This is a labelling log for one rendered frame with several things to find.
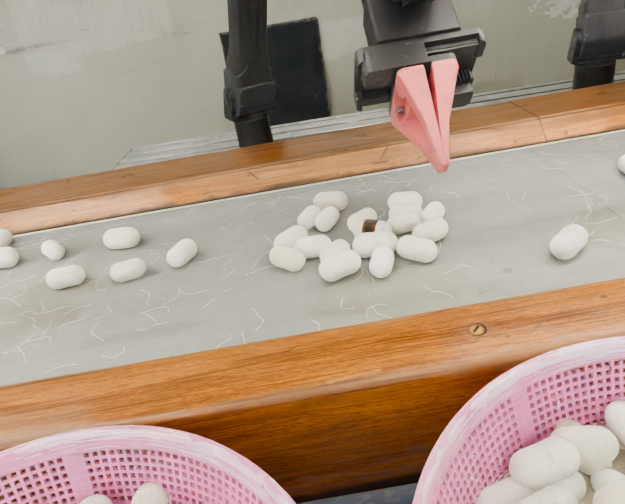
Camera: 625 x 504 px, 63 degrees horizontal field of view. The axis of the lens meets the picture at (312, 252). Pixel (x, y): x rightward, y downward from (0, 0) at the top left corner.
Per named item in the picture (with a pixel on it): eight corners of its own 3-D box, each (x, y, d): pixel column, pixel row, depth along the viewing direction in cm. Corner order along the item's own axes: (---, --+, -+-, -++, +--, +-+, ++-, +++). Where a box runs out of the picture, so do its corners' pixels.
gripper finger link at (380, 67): (485, 139, 36) (451, 36, 39) (385, 157, 36) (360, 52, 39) (464, 184, 42) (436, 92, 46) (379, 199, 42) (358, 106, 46)
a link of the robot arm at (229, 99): (276, 76, 86) (263, 73, 90) (228, 89, 83) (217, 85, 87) (283, 113, 89) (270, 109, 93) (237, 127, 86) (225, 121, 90)
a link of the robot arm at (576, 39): (639, 22, 80) (628, 17, 84) (577, 29, 82) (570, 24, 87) (632, 64, 83) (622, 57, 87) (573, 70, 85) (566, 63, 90)
